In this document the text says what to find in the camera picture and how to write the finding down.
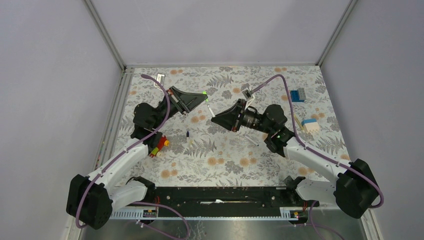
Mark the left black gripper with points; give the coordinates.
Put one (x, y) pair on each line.
(185, 102)

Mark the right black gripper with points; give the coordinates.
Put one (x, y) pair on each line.
(230, 119)

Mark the white pen green tip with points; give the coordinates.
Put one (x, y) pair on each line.
(210, 110)

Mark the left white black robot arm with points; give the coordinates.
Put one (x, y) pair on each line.
(93, 198)

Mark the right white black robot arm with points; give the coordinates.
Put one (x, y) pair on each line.
(352, 185)

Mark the blue capped white pen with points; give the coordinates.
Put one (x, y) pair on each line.
(188, 139)

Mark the floral patterned table mat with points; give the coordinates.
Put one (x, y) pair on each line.
(218, 157)

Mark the red yellow green toy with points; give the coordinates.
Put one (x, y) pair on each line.
(157, 145)

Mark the blue grey toy blocks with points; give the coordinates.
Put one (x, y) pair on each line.
(298, 95)

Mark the blue white eraser block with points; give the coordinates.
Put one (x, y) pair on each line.
(310, 125)

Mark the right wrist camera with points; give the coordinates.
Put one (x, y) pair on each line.
(248, 95)

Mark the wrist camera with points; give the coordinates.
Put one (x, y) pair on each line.
(248, 95)
(160, 78)

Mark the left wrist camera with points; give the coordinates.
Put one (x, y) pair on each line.
(160, 78)

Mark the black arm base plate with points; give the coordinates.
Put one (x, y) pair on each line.
(227, 202)

